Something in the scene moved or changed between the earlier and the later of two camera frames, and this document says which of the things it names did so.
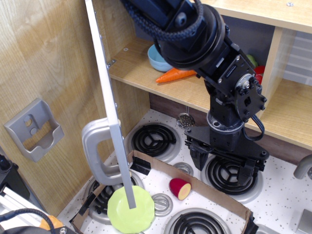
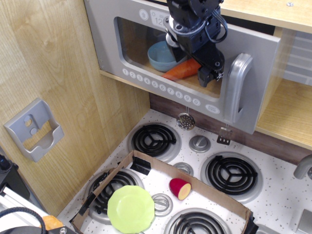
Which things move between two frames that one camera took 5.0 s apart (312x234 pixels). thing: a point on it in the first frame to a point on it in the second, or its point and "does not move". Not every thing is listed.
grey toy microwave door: [115, 174] to [250, 56]
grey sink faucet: [303, 167] does not move
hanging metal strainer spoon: [185, 119] does not move
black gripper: [229, 141] to [210, 56]
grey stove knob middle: [185, 167] does not move
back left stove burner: [158, 141] does not move
